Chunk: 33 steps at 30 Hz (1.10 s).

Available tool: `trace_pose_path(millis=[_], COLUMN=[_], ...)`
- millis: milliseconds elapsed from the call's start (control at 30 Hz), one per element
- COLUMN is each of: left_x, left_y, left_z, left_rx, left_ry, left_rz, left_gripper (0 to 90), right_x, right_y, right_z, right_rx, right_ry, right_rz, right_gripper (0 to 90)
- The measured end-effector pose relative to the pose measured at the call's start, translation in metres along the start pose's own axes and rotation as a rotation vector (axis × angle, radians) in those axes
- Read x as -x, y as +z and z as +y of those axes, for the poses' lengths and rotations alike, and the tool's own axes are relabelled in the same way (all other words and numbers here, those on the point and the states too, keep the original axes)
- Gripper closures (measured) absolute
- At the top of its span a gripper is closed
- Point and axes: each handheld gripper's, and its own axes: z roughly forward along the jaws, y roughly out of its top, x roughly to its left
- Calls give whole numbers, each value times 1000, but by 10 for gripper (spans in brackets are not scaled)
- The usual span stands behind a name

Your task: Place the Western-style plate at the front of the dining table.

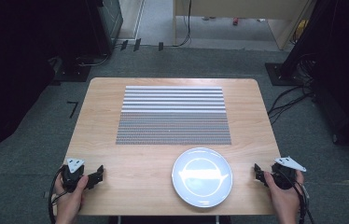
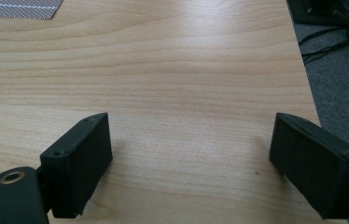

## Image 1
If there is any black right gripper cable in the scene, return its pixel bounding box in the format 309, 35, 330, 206
283, 170, 316, 224

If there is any dark cabinet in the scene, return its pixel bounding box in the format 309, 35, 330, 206
83, 0, 124, 58

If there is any grey striped woven placemat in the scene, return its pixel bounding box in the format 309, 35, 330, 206
115, 85, 232, 146

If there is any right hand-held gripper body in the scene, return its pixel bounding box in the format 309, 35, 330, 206
270, 156, 307, 191

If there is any white round plate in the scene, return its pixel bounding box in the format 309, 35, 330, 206
171, 147, 234, 209

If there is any yellow object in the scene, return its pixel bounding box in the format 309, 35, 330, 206
292, 18, 309, 44

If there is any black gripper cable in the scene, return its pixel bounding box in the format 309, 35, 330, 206
283, 170, 316, 224
48, 165, 68, 224

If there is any person's right hand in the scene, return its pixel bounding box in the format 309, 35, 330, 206
263, 169, 305, 224

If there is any person's left hand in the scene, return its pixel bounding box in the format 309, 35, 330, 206
53, 175, 90, 224

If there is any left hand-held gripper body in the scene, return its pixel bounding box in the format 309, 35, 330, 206
60, 157, 93, 193

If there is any light wooden desk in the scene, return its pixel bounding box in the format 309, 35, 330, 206
172, 0, 317, 51

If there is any bundle of black floor cables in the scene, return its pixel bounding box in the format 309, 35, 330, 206
267, 59, 317, 126

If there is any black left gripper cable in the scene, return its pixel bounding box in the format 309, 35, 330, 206
48, 165, 68, 224

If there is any black stand base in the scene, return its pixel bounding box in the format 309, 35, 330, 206
264, 62, 305, 87
50, 55, 92, 84

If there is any black hanging cable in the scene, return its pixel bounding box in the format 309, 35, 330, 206
173, 0, 193, 49

